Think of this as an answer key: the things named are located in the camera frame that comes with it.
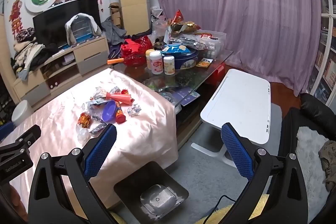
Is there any white round stool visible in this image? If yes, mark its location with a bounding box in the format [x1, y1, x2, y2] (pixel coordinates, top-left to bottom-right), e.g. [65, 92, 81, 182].
[12, 100, 34, 127]

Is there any beige television cabinet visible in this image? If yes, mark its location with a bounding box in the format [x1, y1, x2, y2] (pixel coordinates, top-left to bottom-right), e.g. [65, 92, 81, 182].
[12, 35, 109, 104]

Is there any glass coffee table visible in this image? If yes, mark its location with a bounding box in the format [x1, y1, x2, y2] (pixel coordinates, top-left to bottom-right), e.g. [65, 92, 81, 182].
[113, 48, 234, 151]

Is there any purple curtain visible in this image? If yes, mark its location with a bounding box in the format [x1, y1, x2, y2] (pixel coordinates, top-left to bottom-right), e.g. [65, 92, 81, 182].
[148, 0, 326, 97]

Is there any blue birdcage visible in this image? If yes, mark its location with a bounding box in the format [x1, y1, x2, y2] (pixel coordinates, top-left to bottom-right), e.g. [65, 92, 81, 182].
[70, 15, 95, 43]

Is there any red plastic basket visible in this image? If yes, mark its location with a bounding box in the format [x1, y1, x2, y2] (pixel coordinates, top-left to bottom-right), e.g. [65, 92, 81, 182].
[121, 36, 153, 67]

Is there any blue cookie tin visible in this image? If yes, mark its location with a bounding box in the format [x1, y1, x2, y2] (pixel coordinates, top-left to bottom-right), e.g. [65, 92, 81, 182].
[173, 49, 199, 71]

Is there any white side table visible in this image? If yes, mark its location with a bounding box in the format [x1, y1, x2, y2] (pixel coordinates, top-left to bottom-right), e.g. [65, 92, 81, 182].
[192, 69, 271, 168]

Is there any blue wire pet cage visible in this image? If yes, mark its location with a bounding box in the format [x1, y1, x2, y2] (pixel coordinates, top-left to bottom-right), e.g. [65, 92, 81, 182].
[65, 13, 102, 46]

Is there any small silver foil wrapper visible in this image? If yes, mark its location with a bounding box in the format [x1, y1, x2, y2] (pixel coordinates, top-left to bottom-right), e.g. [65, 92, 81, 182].
[128, 105, 142, 117]

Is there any large white bottle pink label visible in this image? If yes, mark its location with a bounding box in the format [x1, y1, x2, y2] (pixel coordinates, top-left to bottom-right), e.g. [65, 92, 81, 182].
[150, 51, 164, 75]

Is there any red yellow snack can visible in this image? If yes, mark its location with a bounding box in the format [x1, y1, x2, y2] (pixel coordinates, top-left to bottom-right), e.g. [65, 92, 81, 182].
[115, 105, 126, 124]

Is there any black cable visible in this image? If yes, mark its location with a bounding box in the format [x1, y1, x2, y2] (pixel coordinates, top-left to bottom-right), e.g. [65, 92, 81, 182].
[202, 195, 237, 224]

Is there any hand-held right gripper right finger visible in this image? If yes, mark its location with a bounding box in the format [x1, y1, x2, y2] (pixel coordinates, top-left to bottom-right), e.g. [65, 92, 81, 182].
[221, 122, 310, 224]

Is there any black television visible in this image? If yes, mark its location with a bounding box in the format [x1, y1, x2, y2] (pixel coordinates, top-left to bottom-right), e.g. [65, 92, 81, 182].
[33, 0, 101, 46]

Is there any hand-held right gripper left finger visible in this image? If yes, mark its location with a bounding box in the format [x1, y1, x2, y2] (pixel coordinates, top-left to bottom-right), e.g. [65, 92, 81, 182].
[28, 124, 117, 224]

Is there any pile of clothes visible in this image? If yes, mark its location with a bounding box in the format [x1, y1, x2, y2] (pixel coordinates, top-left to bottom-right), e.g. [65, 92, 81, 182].
[10, 42, 61, 81]

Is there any clear plastic wrapper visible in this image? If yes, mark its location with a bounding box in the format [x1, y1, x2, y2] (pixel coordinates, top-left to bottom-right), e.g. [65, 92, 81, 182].
[76, 124, 93, 142]

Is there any blue chips bag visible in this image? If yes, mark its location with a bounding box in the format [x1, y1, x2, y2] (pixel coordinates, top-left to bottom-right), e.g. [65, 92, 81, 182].
[161, 43, 190, 55]

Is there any red cardboard tube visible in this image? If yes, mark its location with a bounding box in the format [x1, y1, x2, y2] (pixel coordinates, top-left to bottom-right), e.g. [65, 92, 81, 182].
[105, 92, 132, 106]

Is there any clear plastic container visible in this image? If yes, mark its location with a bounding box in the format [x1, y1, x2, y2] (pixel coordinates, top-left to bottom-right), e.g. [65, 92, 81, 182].
[194, 31, 226, 59]

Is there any red gold foil wrapper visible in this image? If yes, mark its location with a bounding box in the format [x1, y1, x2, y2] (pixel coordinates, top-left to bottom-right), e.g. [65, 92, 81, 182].
[79, 112, 91, 128]

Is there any grey clothes heap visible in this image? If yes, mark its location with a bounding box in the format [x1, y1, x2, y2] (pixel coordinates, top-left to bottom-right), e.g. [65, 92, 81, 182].
[101, 17, 127, 45]

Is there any purple plastic bowl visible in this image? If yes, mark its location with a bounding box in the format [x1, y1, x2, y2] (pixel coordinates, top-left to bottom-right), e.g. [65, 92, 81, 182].
[102, 100, 117, 123]

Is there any spotted dark cushion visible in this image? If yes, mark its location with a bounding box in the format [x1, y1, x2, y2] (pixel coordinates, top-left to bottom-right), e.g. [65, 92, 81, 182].
[16, 28, 36, 42]

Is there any pink satin table cover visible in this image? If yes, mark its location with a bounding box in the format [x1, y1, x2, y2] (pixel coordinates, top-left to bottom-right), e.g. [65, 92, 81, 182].
[0, 67, 179, 214]

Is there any silver bag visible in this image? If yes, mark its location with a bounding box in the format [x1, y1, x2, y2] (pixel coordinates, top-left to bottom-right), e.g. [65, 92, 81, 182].
[90, 87, 106, 104]

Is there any brown cloth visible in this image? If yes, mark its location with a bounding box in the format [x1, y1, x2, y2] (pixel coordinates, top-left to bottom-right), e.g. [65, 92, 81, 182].
[318, 140, 336, 185]

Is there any white fur cushion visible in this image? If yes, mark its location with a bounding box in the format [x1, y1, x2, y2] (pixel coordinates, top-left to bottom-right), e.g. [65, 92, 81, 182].
[296, 126, 334, 192]

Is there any black trash bin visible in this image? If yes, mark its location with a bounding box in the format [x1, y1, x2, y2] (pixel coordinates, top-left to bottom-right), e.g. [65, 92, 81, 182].
[114, 161, 189, 222]

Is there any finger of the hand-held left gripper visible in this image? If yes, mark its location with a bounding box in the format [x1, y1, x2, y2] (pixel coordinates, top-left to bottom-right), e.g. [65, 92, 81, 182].
[16, 124, 42, 147]

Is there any black chair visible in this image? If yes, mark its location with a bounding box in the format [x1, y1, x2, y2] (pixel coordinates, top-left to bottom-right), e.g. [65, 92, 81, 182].
[268, 93, 336, 224]

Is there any white bookshelf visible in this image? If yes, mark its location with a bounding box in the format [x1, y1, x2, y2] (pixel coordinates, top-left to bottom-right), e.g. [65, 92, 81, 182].
[307, 0, 336, 107]

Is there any red fish wall ornament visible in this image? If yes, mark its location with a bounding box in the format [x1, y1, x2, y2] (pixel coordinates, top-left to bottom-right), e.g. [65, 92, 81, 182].
[9, 0, 24, 37]

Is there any small white bottle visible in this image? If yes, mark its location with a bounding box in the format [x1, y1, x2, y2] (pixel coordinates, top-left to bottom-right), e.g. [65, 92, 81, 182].
[163, 55, 176, 75]

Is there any red gold snack bag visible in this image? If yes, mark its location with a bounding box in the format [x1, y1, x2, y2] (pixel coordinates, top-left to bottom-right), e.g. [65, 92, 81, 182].
[168, 10, 203, 33]

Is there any yellow lid bottle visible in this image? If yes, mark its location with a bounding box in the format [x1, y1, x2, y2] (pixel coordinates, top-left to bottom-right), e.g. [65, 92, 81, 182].
[146, 49, 155, 69]

